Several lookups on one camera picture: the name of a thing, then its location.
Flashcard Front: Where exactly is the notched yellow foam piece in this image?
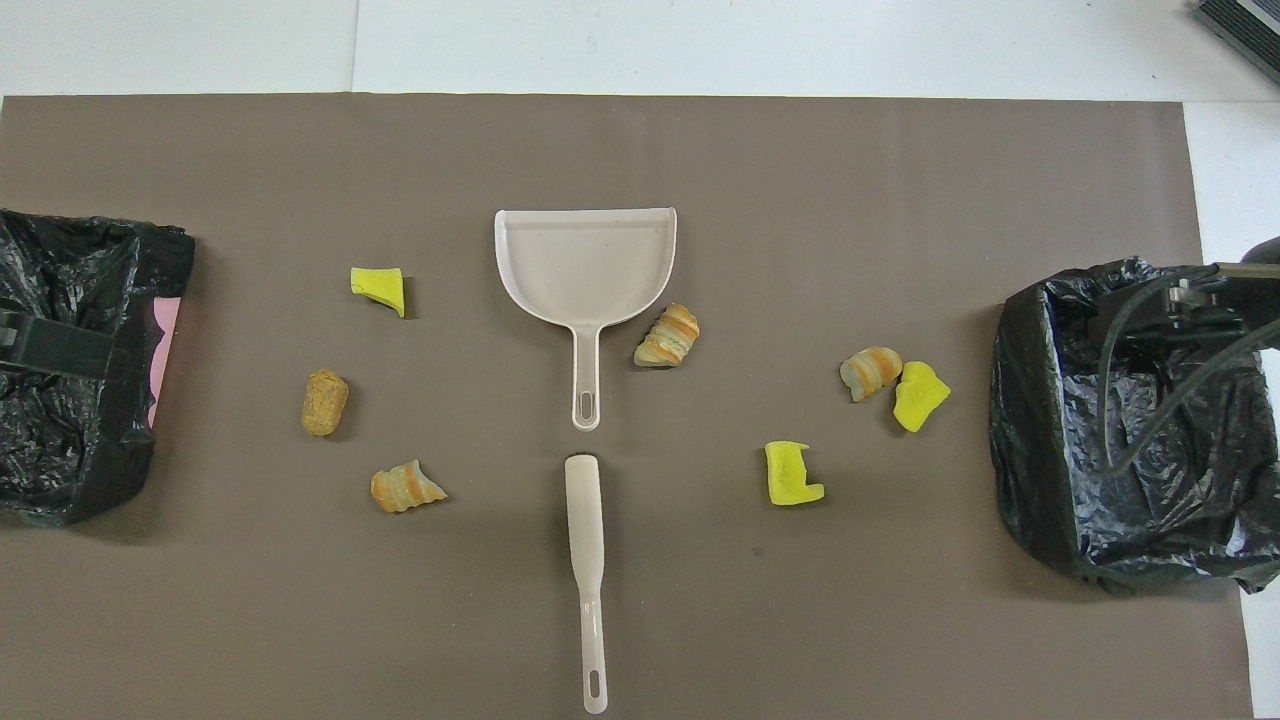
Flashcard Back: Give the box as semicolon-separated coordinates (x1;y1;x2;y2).
764;440;826;507

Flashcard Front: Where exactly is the yellow foam chunk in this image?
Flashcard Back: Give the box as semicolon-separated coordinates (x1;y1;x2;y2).
893;361;952;434

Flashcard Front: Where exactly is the black plastic trash bag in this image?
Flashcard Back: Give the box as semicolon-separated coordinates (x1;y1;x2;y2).
988;257;1280;597
0;208;197;528

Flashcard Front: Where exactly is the brown toy bread roll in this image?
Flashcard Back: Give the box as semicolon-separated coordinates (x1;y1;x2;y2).
301;369;351;438

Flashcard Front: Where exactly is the pink plastic bin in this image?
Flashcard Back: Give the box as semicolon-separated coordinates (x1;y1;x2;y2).
147;296;183;429

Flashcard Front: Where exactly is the beige plastic dustpan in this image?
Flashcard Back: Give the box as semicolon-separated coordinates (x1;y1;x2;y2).
494;207;679;433

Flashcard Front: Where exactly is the beige brush with black bristles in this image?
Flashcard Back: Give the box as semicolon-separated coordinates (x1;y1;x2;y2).
563;453;609;716

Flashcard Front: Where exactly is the toy croissant piece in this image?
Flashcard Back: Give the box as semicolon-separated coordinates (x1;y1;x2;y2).
633;303;701;369
840;346;904;403
370;459;449;515

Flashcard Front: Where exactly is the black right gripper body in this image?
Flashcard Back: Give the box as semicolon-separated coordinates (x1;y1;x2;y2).
1228;280;1280;346

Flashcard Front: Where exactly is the brown paper table mat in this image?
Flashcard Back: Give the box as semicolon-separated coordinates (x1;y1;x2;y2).
0;93;1256;720

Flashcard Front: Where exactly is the dark ribbed device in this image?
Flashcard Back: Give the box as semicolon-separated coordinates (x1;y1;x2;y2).
1192;0;1280;86

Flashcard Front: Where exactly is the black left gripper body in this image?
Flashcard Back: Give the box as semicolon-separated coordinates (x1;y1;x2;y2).
0;308;56;373

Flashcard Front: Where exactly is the yellow green sponge piece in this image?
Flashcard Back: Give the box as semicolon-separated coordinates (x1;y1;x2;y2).
350;266;408;320

